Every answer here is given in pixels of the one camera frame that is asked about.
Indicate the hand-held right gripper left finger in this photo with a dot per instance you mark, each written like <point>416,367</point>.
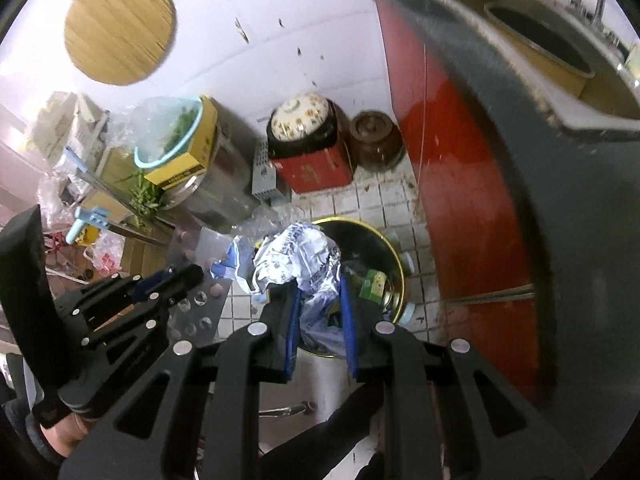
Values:
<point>295,335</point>

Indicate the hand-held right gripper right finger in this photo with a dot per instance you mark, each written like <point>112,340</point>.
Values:
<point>348,325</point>

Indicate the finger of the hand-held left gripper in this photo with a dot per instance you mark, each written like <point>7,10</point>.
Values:
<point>135,325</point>
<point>175,280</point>

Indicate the clear blister pack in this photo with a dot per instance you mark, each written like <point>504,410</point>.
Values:
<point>205,310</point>

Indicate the blue white plastic bag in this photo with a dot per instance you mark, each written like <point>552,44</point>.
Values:
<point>300,260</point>

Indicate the black bin with yellow rim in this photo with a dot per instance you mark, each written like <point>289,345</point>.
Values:
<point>365,245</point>

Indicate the person's left forearm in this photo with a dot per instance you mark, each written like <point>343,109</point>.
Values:
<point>35,440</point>

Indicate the person's left hand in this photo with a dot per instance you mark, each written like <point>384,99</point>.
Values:
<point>67,435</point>

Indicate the brown cardboard box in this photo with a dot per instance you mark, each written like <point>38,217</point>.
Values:
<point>145,257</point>

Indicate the bottle with green label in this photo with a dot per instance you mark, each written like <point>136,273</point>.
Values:
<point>372,285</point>

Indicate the red white plastic bag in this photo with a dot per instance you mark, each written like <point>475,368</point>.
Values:
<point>107,260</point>

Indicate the chrome metal bar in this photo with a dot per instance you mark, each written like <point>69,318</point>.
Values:
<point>290,408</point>

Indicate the green leafy vegetables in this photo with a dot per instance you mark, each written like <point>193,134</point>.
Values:
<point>145,195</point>

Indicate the large steel pot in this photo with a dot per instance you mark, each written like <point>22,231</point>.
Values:
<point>220,195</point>

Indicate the light blue plastic tool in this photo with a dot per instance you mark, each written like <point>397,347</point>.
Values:
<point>90,220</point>

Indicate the yellow cardboard box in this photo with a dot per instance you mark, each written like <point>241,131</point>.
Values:
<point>175,172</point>

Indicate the person's dark trouser leg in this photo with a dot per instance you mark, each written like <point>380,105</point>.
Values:
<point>325,440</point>

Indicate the light blue plastic basin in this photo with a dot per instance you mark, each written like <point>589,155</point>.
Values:
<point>142,160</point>

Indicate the grey plastic basket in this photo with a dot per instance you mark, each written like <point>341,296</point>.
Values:
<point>265,175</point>

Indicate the clear plastic bag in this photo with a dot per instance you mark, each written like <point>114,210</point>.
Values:
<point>150,125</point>

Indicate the red box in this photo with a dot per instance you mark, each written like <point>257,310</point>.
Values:
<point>310,172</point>

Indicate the red kitchen cabinet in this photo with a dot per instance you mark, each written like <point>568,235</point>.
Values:
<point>465,185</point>

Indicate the brown ceramic jar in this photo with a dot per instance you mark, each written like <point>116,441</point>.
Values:
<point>375,140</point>

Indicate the white cardboard box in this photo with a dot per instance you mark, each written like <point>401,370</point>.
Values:
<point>55,120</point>

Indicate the clay pot with floral lid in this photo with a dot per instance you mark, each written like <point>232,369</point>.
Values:
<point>300,115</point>

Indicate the round wooden board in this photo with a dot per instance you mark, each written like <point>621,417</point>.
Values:
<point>120,25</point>

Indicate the steel sink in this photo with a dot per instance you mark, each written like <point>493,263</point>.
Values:
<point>615,95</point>

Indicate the metal faucet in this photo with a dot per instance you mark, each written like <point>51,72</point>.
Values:
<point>597,5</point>

